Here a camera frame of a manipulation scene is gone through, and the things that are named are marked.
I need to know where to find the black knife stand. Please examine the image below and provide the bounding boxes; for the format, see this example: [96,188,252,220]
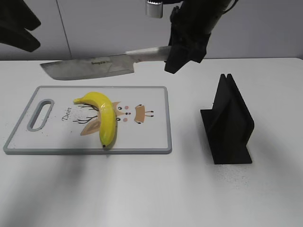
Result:
[200,74,254,165]

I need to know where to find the white-handled cleaver knife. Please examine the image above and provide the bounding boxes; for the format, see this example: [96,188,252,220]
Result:
[40,46,171,80]

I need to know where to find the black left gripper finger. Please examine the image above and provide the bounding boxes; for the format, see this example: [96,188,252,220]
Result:
[0,20,41,52]
[0,0,41,31]

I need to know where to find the yellow plastic banana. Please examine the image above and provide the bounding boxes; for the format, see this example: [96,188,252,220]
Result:
[73,92,116,148]

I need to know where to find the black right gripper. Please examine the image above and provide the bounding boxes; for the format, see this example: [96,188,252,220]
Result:
[164,0,233,74]

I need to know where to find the white grey-rimmed cutting board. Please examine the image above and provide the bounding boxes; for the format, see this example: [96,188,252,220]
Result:
[3,86,172,155]

